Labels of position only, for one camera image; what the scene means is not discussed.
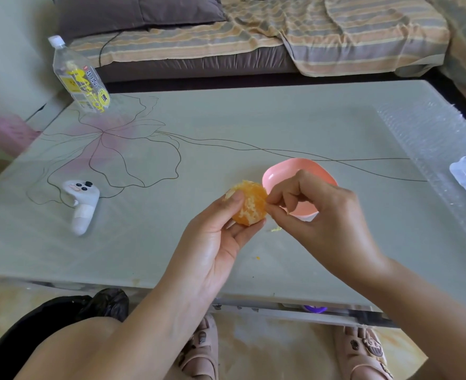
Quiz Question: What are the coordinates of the person's left hand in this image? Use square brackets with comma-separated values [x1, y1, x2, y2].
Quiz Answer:
[160, 191, 267, 309]

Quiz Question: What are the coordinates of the pink plastic bowl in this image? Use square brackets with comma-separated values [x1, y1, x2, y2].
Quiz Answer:
[262, 158, 338, 217]

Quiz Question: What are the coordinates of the person's right forearm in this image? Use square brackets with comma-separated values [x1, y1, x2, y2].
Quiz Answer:
[352, 257, 466, 380]

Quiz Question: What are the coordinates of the patterned sofa cover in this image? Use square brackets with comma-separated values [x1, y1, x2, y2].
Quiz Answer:
[430, 0, 466, 111]

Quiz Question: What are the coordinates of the black plastic bag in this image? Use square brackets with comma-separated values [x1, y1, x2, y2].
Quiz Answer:
[0, 289, 130, 380]

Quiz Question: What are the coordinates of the dark grey cushion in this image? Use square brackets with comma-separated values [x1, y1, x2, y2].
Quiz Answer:
[57, 0, 228, 42]

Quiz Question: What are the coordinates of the peeled orange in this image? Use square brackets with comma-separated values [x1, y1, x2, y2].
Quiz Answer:
[225, 180, 268, 227]

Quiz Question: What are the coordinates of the black cable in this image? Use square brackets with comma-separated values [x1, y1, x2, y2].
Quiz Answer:
[98, 29, 127, 69]

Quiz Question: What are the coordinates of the person's right hand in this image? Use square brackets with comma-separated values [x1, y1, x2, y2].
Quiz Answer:
[265, 169, 392, 282]

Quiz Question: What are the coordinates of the person's left forearm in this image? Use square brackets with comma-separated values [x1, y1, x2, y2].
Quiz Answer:
[15, 273, 218, 380]

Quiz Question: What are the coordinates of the dark grey sofa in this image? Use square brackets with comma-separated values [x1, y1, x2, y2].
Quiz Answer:
[53, 0, 466, 120]

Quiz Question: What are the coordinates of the person's pink sandal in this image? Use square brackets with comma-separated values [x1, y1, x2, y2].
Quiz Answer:
[177, 314, 220, 380]
[333, 324, 394, 380]

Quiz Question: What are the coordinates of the grey table frame rail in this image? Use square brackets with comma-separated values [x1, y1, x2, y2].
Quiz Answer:
[211, 297, 400, 329]

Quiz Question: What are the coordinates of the clear bottle with yellow label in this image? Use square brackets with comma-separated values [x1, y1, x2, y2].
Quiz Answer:
[48, 35, 111, 114]

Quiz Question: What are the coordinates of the striped sofa blanket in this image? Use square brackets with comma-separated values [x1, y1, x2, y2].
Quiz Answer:
[69, 0, 451, 78]

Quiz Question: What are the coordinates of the person's right pink sandal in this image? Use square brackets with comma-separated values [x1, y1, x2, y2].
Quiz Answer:
[333, 324, 394, 380]

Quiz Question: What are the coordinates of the bubble wrap sheet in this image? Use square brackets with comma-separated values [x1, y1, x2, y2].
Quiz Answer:
[375, 99, 466, 255]

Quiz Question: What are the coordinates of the person's left leg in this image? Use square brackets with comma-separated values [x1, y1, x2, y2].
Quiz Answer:
[13, 316, 123, 380]

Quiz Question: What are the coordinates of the person's left pink sandal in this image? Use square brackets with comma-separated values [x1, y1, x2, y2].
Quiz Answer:
[177, 314, 220, 380]

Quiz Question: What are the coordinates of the white handheld controller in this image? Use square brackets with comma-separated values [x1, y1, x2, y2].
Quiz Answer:
[61, 179, 100, 236]

